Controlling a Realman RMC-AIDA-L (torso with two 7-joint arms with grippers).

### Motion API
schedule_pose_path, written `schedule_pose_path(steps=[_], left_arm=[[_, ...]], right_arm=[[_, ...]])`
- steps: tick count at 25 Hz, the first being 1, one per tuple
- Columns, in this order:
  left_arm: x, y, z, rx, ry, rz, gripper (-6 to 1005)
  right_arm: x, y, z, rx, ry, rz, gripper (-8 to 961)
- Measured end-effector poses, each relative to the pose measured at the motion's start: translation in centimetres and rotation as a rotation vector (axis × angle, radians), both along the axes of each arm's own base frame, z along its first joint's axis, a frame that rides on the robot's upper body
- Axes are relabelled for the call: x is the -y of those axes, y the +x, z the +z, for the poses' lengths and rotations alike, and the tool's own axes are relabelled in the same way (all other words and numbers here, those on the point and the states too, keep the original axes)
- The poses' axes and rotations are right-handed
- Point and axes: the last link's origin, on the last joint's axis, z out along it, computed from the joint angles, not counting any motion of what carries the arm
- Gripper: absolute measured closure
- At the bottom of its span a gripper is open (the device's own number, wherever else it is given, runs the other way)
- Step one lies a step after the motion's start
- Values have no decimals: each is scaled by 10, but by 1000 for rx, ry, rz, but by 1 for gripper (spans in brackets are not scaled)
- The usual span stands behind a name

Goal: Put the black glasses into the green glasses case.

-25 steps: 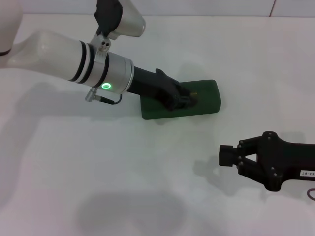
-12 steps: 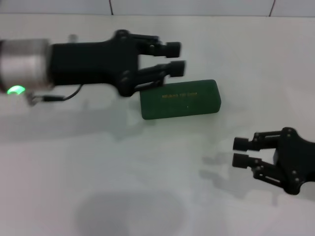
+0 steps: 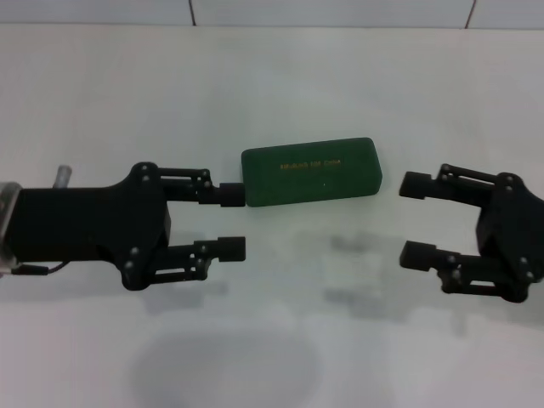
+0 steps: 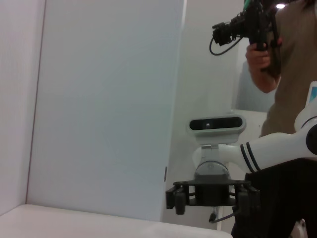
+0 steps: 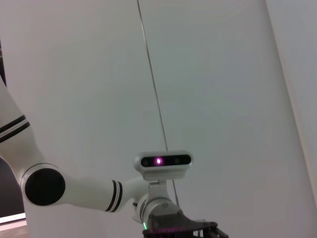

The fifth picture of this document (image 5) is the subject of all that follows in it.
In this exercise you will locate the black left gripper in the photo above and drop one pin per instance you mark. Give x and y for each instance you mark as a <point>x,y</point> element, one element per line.
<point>171,228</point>

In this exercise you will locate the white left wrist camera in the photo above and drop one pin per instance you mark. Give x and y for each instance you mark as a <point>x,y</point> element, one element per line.
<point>148,171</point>

